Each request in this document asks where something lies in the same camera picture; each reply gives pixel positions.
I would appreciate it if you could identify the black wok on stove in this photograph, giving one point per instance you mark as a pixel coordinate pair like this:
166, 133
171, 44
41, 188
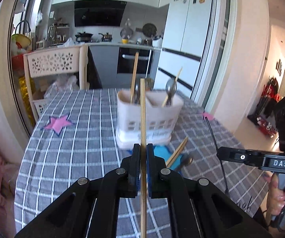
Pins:
83, 37

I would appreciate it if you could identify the black built-in oven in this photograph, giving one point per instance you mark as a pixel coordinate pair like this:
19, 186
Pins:
126, 60

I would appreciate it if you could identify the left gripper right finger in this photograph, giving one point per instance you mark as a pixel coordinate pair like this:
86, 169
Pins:
151, 171

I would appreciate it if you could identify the white refrigerator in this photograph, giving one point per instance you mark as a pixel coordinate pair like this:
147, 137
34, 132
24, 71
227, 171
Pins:
183, 43

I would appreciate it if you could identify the person's right hand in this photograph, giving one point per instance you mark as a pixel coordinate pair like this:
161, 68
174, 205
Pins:
276, 196

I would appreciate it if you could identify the grey checkered tablecloth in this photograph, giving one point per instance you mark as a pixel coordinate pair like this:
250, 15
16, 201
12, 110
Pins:
75, 137

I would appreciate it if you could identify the black range hood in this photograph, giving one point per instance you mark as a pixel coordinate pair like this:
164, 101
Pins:
98, 12

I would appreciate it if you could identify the white perforated storage cart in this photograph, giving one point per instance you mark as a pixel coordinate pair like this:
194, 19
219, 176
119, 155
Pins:
51, 62

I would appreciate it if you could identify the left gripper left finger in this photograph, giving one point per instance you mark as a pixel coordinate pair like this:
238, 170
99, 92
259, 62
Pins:
134, 170

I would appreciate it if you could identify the dark translucent plastic spoon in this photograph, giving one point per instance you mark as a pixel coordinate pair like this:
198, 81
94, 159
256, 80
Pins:
171, 88
184, 162
136, 96

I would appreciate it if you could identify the white plastic utensil holder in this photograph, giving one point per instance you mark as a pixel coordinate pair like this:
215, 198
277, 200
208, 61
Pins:
160, 121

